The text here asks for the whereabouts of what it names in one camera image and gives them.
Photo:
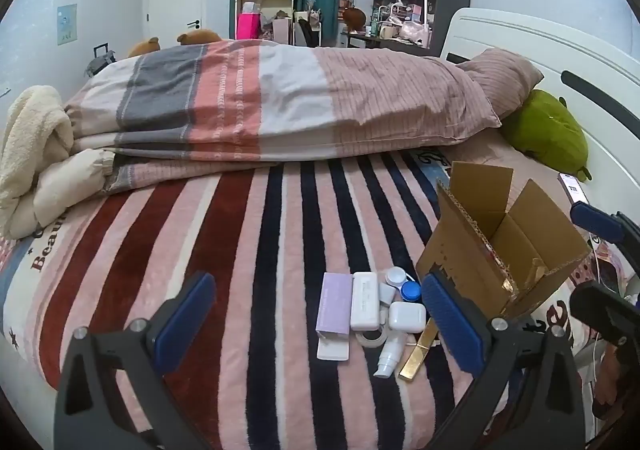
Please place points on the green plush toy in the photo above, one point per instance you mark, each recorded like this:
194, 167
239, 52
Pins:
545, 130

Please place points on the bright pink box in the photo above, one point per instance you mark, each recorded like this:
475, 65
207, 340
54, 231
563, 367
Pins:
248, 26

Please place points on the white bed headboard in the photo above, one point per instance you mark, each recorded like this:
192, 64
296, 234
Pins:
575, 45

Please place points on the striped fleece blanket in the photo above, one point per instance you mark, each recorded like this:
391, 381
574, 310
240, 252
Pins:
250, 255

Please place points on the white tube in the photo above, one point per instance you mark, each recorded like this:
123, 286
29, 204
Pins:
390, 355

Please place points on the blue wall poster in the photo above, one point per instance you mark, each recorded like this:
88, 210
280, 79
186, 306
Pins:
66, 24

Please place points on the white flat card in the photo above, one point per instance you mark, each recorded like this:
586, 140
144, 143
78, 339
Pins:
332, 350

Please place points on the cream padded quilt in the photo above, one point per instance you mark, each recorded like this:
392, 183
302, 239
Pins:
60, 190

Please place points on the pink striped pillow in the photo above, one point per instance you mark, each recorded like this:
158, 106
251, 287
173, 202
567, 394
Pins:
505, 75

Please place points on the white and blue contact lens case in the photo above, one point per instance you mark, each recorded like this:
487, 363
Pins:
411, 291

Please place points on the white rectangular case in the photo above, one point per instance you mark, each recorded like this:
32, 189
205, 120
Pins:
365, 300

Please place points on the cream fleece blanket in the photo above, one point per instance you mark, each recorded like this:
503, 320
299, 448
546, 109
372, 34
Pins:
30, 130

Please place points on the folded pink grey striped quilt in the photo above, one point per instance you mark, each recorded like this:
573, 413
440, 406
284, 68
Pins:
300, 95

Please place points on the brown round object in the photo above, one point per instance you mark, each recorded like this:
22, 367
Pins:
355, 17

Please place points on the brown cardboard box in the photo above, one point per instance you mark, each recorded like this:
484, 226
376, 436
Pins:
525, 230

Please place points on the brown teddy bear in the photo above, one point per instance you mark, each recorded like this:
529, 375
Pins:
200, 37
145, 46

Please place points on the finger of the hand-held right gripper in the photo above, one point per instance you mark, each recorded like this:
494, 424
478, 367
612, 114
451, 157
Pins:
595, 222
595, 307

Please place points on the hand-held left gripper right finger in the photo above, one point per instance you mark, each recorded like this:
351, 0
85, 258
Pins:
450, 325

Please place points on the gold metal clip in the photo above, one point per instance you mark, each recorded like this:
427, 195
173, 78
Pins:
415, 360

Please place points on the clear tape roll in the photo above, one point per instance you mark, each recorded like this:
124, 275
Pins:
370, 339

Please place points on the cluttered desk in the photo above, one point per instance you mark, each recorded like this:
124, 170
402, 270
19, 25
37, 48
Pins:
380, 39

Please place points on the dark suitcase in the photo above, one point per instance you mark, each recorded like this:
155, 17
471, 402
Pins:
99, 62

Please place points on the white earbuds case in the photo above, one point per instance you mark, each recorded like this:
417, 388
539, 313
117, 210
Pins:
406, 316

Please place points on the purple rectangular box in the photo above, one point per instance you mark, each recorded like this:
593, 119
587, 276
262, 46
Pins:
335, 302

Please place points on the smartphone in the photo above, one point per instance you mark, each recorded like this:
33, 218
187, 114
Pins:
572, 187

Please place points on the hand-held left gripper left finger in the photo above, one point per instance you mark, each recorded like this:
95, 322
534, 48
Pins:
182, 317

